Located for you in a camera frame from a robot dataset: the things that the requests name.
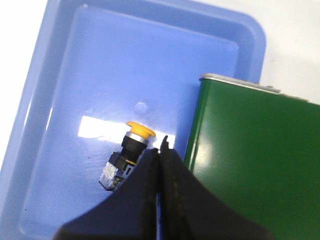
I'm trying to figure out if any green conveyor belt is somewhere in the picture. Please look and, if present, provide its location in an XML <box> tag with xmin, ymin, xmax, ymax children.
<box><xmin>185</xmin><ymin>73</ymin><xmax>320</xmax><ymax>240</ymax></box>

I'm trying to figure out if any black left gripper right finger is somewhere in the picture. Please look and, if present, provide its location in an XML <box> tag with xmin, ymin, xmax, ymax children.
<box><xmin>159</xmin><ymin>137</ymin><xmax>274</xmax><ymax>240</ymax></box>

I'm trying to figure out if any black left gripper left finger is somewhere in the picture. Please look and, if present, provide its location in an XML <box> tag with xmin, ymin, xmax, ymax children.
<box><xmin>54</xmin><ymin>148</ymin><xmax>159</xmax><ymax>240</ymax></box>

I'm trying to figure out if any yellow push button switch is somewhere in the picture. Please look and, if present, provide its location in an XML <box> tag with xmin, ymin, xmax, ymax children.
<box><xmin>99</xmin><ymin>121</ymin><xmax>156</xmax><ymax>192</ymax></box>

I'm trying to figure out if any blue plastic tray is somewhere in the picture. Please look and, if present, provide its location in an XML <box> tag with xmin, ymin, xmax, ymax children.
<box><xmin>0</xmin><ymin>0</ymin><xmax>266</xmax><ymax>240</ymax></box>

